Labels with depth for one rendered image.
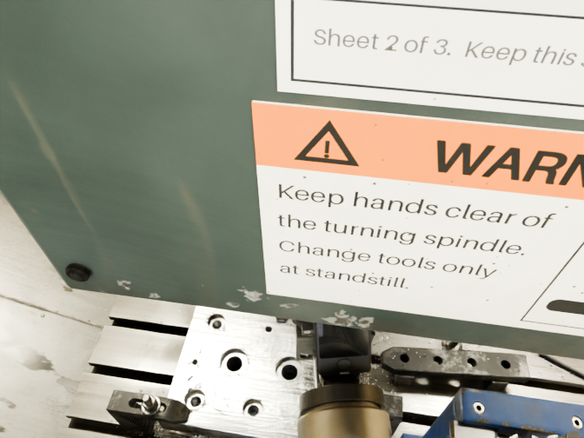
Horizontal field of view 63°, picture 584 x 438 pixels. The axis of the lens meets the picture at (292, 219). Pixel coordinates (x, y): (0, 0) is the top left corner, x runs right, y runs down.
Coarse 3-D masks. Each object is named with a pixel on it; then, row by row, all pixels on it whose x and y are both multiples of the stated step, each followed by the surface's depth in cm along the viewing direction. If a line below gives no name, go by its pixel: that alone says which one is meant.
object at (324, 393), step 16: (304, 336) 42; (304, 352) 45; (320, 384) 43; (336, 384) 37; (352, 384) 37; (368, 384) 38; (304, 400) 38; (320, 400) 37; (336, 400) 36; (352, 400) 36; (368, 400) 37; (384, 400) 39
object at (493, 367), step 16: (384, 352) 86; (400, 352) 86; (432, 352) 86; (448, 352) 86; (464, 352) 86; (480, 352) 86; (384, 368) 87; (400, 368) 84; (416, 368) 84; (432, 368) 84; (448, 368) 84; (464, 368) 84; (480, 368) 84; (496, 368) 84; (512, 368) 84; (496, 384) 86
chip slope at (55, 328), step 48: (0, 192) 131; (0, 240) 124; (0, 288) 118; (48, 288) 123; (0, 336) 112; (48, 336) 117; (96, 336) 121; (0, 384) 107; (48, 384) 111; (0, 432) 103; (48, 432) 106
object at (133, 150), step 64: (0, 0) 12; (64, 0) 12; (128, 0) 11; (192, 0) 11; (256, 0) 11; (0, 64) 14; (64, 64) 13; (128, 64) 13; (192, 64) 13; (256, 64) 12; (0, 128) 16; (64, 128) 15; (128, 128) 15; (192, 128) 14; (576, 128) 12; (64, 192) 18; (128, 192) 17; (192, 192) 17; (256, 192) 16; (64, 256) 22; (128, 256) 21; (192, 256) 20; (256, 256) 19; (320, 320) 23; (384, 320) 22; (448, 320) 21
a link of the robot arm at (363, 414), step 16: (304, 416) 37; (320, 416) 36; (336, 416) 35; (352, 416) 35; (368, 416) 36; (384, 416) 37; (304, 432) 37; (320, 432) 35; (336, 432) 35; (352, 432) 35; (368, 432) 35; (384, 432) 36
